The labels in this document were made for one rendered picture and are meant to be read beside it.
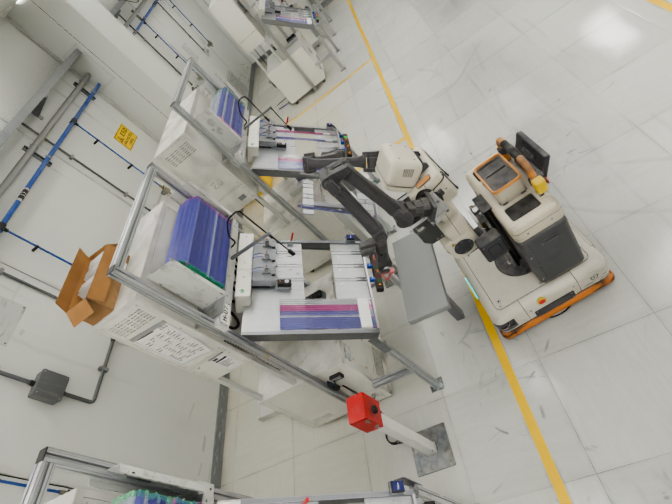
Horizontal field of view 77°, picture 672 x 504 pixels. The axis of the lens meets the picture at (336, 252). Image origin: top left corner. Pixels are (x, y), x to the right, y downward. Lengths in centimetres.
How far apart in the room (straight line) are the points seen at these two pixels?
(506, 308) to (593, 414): 64
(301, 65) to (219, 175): 367
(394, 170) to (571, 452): 160
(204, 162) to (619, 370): 282
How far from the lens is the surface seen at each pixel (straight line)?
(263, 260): 247
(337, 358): 252
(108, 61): 521
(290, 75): 675
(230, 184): 335
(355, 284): 247
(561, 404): 260
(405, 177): 190
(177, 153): 327
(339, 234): 369
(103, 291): 219
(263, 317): 228
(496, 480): 261
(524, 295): 256
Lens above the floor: 243
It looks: 37 degrees down
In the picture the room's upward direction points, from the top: 48 degrees counter-clockwise
